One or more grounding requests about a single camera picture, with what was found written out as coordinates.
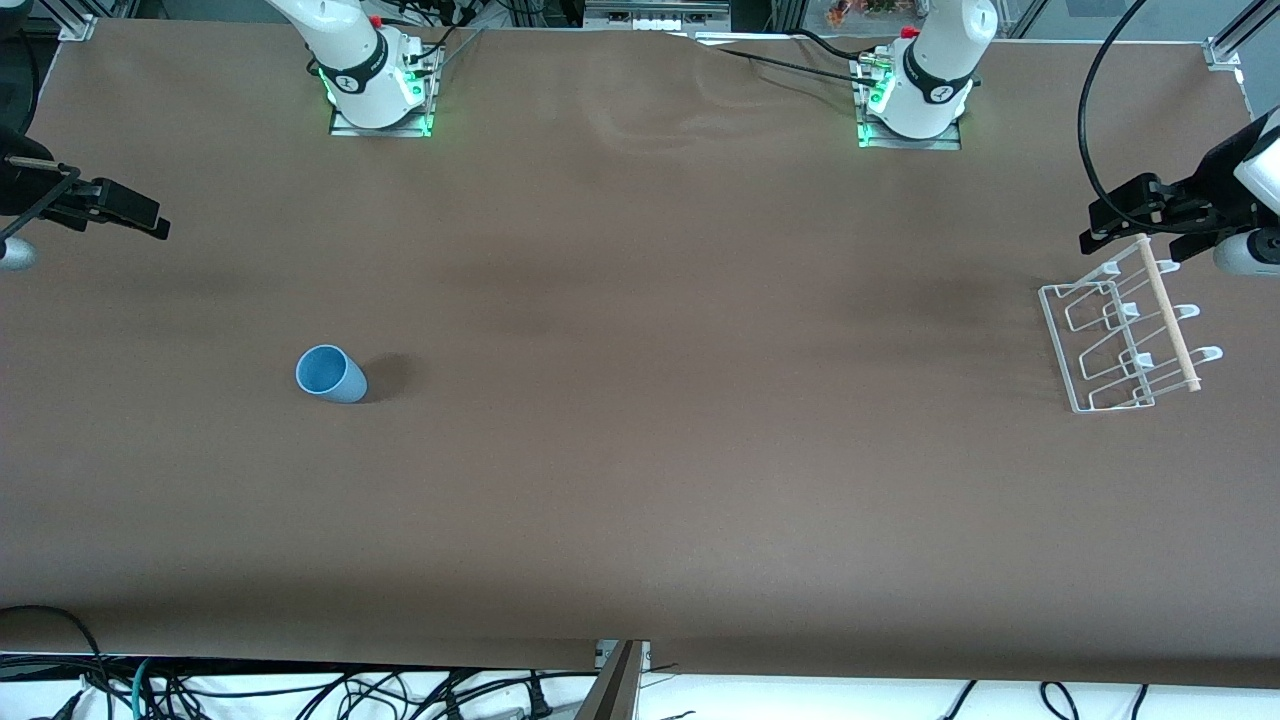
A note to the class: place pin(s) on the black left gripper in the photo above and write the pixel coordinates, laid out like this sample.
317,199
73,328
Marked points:
1208,187

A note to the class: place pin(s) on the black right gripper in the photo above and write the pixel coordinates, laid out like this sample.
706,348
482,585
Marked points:
22,186

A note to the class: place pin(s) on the light blue plastic cup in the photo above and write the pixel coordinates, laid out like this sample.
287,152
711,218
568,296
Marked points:
340,385

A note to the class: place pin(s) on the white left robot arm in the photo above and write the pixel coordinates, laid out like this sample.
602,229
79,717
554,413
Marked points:
940,60

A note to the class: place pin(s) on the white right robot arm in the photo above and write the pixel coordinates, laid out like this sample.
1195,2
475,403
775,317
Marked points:
350,50

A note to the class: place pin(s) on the colourful packaging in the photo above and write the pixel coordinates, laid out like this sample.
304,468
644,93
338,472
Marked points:
860,10

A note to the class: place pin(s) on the grey power strip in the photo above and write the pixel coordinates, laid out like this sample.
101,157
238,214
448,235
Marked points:
655,15

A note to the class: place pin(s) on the table cover sheet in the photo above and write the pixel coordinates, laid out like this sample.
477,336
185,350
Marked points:
640,450

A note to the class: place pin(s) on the metal table leg bar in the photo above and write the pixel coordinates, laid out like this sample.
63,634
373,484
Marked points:
615,690

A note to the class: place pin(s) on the aluminium frame corner bracket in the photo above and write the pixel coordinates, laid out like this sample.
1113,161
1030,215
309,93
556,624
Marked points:
78,25
1222,52

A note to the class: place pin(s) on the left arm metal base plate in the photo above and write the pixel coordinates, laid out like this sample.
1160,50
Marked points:
945,142

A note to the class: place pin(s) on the white metal edge bracket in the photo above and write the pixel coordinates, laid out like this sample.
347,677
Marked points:
644,655

